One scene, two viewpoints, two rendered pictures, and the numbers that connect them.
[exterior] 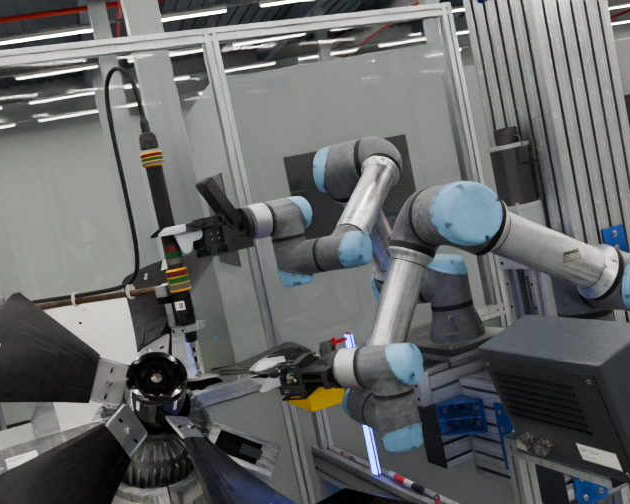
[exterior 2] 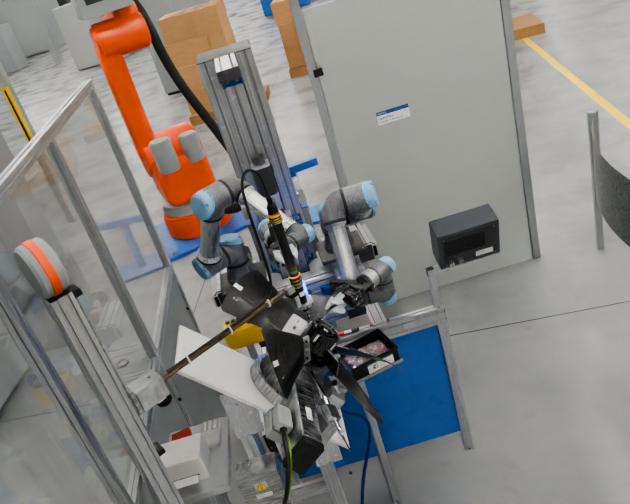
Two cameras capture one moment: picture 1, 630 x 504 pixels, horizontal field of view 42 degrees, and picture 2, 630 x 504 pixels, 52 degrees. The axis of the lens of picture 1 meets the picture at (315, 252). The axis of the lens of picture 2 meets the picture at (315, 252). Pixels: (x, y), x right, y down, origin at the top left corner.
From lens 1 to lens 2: 238 cm
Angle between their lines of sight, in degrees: 66
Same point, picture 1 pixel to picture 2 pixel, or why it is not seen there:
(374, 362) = (385, 269)
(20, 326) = (277, 344)
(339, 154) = (219, 193)
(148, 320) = (269, 316)
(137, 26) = not seen: outside the picture
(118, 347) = (218, 356)
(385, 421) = (390, 292)
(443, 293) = (242, 255)
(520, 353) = (461, 230)
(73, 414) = (253, 398)
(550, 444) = (462, 258)
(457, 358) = not seen: hidden behind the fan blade
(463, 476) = not seen: hidden behind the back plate
